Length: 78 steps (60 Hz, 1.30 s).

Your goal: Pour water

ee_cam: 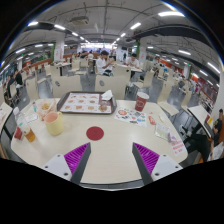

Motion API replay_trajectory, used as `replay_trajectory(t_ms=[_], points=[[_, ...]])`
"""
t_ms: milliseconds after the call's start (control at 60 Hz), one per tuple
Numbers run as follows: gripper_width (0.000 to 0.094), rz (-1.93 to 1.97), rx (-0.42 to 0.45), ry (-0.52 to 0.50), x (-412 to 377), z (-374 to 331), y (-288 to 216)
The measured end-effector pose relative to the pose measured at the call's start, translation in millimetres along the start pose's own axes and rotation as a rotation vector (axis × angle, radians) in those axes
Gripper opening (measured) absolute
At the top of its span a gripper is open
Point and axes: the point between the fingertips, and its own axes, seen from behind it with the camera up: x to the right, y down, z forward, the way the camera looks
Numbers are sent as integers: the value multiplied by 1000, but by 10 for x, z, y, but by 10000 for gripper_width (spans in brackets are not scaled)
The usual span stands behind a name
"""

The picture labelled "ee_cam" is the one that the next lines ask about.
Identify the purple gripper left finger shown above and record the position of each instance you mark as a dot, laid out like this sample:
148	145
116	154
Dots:
70	166

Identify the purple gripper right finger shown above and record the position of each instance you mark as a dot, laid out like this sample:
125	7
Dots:
153	166

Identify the clear plastic water bottle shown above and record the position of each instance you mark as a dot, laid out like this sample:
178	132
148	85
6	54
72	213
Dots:
23	125

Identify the pink table sticker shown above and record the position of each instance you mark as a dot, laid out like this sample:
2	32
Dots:
178	147

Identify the plastic wrapped packet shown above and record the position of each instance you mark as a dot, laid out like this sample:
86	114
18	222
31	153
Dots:
164	133

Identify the red round coaster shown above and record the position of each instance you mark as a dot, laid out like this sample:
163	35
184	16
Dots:
95	133

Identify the red sauce packet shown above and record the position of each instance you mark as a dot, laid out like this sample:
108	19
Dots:
151	120

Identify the yellow mug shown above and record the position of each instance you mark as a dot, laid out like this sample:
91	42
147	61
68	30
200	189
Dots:
54	123

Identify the colourful paper leaflet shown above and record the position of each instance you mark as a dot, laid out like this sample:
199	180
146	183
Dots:
131	116

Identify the brown food tray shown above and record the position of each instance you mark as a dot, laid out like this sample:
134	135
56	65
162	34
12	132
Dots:
86	103

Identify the red paper cup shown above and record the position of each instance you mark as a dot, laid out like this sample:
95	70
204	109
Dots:
141	101

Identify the clear plastic food bag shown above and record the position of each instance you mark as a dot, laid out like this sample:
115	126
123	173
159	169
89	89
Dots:
45	106

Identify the white crumpled napkin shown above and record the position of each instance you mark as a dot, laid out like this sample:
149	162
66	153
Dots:
107	95

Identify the beige chair left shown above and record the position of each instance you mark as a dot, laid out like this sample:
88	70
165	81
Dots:
63	84

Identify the beige chair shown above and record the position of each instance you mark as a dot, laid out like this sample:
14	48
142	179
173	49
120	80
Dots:
117	84
63	84

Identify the beige chair right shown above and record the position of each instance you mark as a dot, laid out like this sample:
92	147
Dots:
117	84

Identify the person in white shirt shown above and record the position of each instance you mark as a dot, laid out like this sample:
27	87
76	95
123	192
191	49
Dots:
103	63

